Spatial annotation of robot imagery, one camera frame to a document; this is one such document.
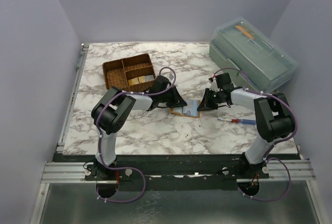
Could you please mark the white silver credit card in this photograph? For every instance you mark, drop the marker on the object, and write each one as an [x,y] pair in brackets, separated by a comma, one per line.
[190,110]

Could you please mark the brown woven basket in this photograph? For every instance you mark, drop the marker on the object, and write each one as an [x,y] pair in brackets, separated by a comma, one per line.
[118,72]

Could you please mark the orange tool inside toolbox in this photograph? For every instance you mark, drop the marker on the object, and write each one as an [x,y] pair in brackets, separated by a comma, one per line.
[244,32]

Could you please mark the clear lid plastic toolbox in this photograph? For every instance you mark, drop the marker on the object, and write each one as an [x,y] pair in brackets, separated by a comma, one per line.
[266,65]

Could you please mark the red blue screwdriver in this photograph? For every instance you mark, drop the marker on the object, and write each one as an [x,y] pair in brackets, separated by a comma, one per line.
[240,121]

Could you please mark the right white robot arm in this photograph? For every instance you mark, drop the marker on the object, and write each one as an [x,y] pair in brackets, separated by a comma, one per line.
[275,121]

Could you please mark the yellow leather card holder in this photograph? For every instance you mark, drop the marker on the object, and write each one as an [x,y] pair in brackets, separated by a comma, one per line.
[178,111]

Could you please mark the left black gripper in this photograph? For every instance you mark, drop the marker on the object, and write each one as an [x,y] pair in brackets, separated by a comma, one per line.
[177,101]

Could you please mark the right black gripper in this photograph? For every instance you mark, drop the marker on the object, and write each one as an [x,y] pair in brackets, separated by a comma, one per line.
[205,104]

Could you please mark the aluminium rail frame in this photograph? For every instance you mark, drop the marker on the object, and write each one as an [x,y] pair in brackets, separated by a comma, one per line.
[70,130]

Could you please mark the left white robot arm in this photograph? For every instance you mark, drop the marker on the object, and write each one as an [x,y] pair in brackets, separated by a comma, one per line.
[111,112]

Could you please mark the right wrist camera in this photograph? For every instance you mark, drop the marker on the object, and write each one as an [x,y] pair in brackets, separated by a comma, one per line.
[216,84]

